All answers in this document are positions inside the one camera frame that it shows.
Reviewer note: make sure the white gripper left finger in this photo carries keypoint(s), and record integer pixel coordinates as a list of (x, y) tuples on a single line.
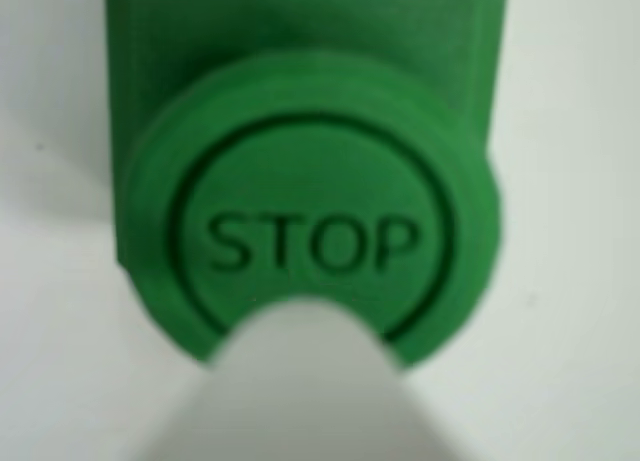
[(250, 406)]

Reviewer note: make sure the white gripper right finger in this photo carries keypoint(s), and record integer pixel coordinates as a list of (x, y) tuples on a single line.
[(360, 406)]

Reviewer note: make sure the green STOP button cap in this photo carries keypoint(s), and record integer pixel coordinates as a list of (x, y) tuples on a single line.
[(320, 181)]

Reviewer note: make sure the green stop button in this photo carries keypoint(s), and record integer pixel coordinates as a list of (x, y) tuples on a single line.
[(175, 31)]

